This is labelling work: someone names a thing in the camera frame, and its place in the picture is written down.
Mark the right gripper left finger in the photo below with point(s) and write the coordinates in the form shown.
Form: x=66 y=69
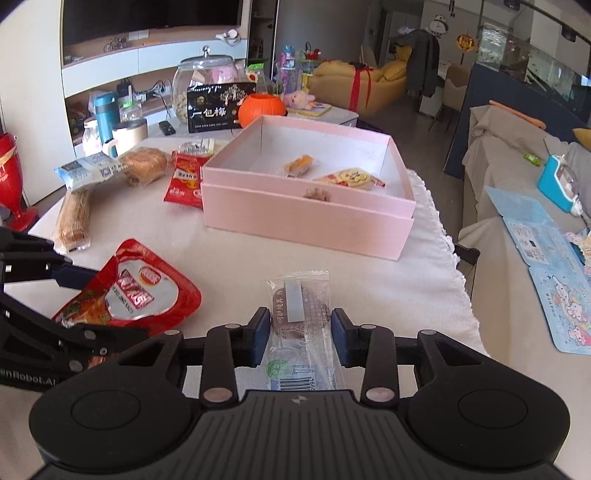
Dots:
x=226 y=348

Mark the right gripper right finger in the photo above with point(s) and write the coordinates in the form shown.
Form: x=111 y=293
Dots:
x=372 y=348

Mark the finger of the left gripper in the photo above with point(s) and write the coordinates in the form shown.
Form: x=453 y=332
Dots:
x=64 y=273
x=77 y=346

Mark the clear brown cookie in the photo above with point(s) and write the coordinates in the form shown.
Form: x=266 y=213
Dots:
x=300 y=355

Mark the red chip bag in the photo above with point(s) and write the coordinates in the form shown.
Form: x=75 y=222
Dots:
x=134 y=289

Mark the blue seaweed snack bag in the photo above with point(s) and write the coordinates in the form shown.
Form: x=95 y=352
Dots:
x=86 y=172

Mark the yellow rice cracker pack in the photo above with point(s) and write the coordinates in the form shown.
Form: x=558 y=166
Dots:
x=355 y=178

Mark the long biscuit pack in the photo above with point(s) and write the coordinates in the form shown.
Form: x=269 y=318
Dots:
x=72 y=225

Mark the red vase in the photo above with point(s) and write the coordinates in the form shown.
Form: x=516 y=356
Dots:
x=11 y=184

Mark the white table cloth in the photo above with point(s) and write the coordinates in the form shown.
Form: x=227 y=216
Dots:
x=421 y=290

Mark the round bread pack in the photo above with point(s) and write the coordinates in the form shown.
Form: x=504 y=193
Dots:
x=144 y=165

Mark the metal cup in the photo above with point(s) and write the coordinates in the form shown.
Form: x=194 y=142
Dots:
x=128 y=134

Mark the red spicy snack packet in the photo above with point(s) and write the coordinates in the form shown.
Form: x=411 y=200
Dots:
x=185 y=184

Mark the small brown snack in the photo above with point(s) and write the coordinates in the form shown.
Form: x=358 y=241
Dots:
x=318 y=194

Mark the pink rectangular box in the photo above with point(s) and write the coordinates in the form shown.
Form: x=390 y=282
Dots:
x=313 y=183

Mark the teal thermos bottle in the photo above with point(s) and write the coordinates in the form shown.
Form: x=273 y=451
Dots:
x=107 y=115

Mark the black remote control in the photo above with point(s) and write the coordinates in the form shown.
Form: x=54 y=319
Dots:
x=166 y=128

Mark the small orange cake packet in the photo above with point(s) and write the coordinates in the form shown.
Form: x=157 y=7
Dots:
x=298 y=167

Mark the light blue cartoon card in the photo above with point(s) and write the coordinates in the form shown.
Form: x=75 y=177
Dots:
x=556 y=272

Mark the black plum gift box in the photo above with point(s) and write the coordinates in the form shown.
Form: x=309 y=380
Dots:
x=215 y=107

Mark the grey covered sofa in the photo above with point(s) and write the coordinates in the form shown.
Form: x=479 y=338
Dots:
x=531 y=295

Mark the orange pumpkin bucket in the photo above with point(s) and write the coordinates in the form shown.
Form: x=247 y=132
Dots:
x=257 y=105

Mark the large glass jar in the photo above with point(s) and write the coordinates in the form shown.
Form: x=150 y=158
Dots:
x=206 y=69

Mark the television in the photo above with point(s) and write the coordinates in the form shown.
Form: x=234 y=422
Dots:
x=85 y=20

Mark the teal toy device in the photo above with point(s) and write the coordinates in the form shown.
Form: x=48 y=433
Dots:
x=557 y=183

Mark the pink plush toy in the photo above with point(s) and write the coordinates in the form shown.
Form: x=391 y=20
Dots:
x=299 y=100

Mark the yellow sofa chair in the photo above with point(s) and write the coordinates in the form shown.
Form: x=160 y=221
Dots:
x=361 y=88

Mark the coat rack with clothes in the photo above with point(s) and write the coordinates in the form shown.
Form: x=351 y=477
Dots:
x=423 y=62

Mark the fish tank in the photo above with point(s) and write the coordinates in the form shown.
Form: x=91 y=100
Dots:
x=505 y=53

